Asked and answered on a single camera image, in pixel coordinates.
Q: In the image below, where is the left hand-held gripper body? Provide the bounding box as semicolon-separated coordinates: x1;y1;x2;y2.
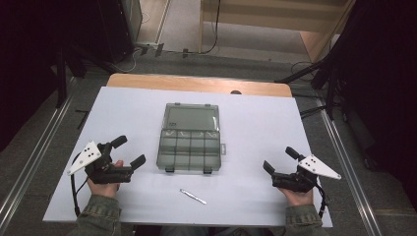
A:
67;141;134;185

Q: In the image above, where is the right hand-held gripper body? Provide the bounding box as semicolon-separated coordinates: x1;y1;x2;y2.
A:
271;154;342;194

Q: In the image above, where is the person's left hand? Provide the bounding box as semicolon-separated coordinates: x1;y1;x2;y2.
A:
86;159;125;199

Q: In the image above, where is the person's right hand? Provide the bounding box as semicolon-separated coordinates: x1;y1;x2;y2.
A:
277;186;315;207

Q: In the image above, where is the white table board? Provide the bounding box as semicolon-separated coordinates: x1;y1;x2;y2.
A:
42;86;334;228

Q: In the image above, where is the clear plastic compartment box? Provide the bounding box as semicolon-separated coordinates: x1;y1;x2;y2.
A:
155;102;227;175

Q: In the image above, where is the small white pen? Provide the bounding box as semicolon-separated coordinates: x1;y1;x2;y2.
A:
179;188;209;206

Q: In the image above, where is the black tripod stand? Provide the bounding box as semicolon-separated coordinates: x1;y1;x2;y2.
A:
274;55;340;121

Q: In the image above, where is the wooden table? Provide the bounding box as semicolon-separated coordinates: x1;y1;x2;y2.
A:
106;73;293;98

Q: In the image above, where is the dark cabinet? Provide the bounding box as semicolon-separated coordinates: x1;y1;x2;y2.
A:
96;0;144;65

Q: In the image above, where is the light wooden shelf unit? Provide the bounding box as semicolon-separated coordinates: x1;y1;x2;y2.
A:
198;0;357;64

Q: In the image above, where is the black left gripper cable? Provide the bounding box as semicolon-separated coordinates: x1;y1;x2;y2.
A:
70;152;91;218

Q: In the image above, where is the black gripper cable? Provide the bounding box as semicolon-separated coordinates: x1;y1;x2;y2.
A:
70;152;91;218
314;182;329;219

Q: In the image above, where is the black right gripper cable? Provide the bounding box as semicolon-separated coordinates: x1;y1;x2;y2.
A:
314;182;329;219

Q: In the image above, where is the metal floor rail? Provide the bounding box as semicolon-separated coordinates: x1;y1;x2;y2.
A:
0;78;80;224
316;97;385;236

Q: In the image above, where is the white floor cable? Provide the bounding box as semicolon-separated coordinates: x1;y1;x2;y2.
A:
110;48;139;74

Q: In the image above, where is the black hanging cable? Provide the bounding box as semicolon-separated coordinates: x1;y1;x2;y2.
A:
198;0;221;56

